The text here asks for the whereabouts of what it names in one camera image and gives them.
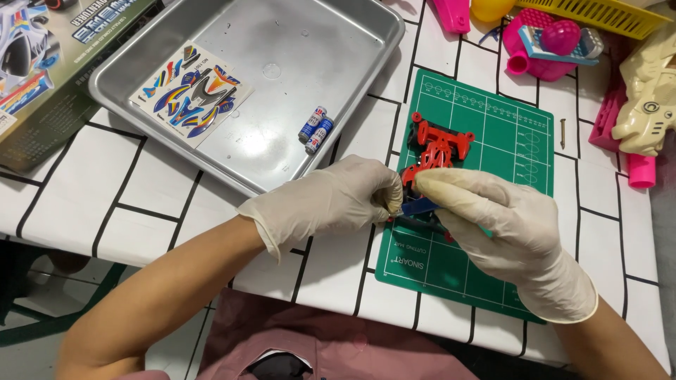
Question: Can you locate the person's left hand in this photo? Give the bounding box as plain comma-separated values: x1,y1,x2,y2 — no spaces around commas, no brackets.
236,154,405,262

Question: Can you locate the pink plastic toy gun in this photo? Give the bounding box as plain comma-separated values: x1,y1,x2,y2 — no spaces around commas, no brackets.
588,84,657,190

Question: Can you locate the red toy car chassis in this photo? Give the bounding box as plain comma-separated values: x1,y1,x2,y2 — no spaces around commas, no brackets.
400,111,476,202

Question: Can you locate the green cutting mat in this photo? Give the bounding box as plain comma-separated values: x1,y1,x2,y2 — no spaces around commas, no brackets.
375,69,555,324

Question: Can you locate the blue handled tool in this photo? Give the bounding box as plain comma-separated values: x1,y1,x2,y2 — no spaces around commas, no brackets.
392,198,442,219

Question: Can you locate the green chair frame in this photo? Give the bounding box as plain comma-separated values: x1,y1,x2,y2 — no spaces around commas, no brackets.
0,239,129,347

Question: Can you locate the person's right hand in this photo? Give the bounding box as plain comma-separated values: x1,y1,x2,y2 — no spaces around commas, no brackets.
414,168,599,324

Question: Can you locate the yellow plastic basket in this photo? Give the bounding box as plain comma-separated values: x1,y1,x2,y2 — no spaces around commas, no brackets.
514,0,672,41

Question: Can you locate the pink plastic toy basket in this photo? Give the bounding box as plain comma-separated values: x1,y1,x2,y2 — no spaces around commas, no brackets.
502,8,583,83

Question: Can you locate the grey white toy piece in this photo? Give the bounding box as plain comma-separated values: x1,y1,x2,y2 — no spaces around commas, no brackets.
578,27,605,60

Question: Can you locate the person's pink shirt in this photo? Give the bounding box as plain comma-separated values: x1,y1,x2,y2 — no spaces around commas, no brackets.
112,287,480,380

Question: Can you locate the blue white battery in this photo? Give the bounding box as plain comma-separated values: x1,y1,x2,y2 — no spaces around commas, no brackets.
305,116,335,155
298,106,327,144

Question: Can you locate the colourful sticker sheet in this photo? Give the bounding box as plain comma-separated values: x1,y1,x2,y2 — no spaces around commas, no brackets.
128,41,255,150

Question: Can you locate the toy car kit box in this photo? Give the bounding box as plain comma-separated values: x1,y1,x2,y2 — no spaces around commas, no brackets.
0,0,165,175

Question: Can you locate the pink plastic toy piece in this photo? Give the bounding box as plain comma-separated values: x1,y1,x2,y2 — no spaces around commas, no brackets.
432,0,471,34

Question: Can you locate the magenta plastic ball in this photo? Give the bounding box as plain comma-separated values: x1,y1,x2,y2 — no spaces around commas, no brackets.
540,19,582,57

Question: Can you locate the blue plastic toy tray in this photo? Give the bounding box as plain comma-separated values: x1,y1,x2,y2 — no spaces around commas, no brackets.
517,25,601,67

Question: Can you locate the cream plastic toy gun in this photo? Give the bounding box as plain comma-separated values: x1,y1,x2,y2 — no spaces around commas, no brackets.
611,23,676,158

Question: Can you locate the silver metal tray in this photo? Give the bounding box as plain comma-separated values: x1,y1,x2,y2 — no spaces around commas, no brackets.
89,0,406,197

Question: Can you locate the black tool with red tip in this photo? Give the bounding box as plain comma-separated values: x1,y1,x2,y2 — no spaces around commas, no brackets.
393,215,455,244

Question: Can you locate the yellow plastic ball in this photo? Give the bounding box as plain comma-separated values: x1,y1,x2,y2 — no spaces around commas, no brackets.
470,0,517,23

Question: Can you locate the white black-lined tablecloth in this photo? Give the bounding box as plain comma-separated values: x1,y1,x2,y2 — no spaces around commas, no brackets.
0,0,672,371

